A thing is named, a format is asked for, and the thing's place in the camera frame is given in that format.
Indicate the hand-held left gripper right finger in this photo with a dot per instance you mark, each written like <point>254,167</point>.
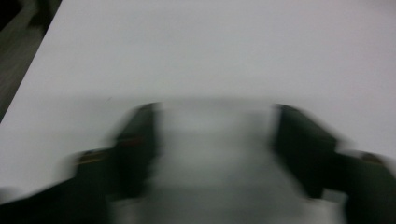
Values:
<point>302,146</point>

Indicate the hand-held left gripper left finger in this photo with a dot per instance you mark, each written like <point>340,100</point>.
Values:
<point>138,149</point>

